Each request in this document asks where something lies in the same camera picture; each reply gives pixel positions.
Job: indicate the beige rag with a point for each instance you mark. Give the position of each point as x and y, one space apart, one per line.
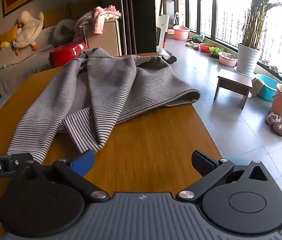
257 86

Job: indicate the red glossy drum stool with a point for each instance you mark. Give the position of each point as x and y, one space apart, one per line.
66 52

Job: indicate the blue plastic basin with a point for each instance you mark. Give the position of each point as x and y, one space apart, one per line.
267 90

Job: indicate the pink basin with soil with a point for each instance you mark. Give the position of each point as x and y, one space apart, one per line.
227 59

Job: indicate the grey striped shirt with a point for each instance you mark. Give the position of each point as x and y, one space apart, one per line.
106 85

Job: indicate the pink garment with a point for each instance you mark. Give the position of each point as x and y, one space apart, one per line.
101 17

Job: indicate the pink plastic basin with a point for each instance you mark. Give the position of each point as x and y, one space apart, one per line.
181 32

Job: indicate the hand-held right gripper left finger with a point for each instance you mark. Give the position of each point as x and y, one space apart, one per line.
84 163

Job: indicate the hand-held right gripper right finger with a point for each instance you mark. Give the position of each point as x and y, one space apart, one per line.
203 163

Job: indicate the pink fluffy slipper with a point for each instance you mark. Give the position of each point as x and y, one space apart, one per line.
272 118
280 128

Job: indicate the green plant tray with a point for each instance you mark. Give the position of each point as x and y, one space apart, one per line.
216 51

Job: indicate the pair of beige slippers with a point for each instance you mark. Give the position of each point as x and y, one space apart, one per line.
193 45

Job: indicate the small wooden stool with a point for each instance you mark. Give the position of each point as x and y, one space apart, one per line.
233 81

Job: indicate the dark curtain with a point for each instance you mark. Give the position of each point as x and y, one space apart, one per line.
127 17

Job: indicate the red plastic basin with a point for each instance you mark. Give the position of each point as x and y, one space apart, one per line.
207 47

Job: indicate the grey covered sofa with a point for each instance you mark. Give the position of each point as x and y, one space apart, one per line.
18 65

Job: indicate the green cloth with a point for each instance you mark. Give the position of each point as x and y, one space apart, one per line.
198 38

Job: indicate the yellow pillow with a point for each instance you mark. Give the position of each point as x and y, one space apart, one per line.
9 33

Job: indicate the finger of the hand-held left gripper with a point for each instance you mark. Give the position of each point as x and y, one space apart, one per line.
22 159

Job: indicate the light floral garment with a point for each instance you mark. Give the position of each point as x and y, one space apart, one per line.
82 26

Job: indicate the grey neck pillow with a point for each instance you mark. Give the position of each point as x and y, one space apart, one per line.
61 31

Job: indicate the white upright floor washer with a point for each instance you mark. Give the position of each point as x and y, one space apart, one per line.
162 30

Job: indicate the white duck plush toy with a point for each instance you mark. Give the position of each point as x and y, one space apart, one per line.
28 32

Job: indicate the small shoes on windowsill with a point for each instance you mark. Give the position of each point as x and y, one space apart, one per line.
270 66

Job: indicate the bamboo plant in white pot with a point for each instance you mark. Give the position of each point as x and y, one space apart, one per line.
248 57

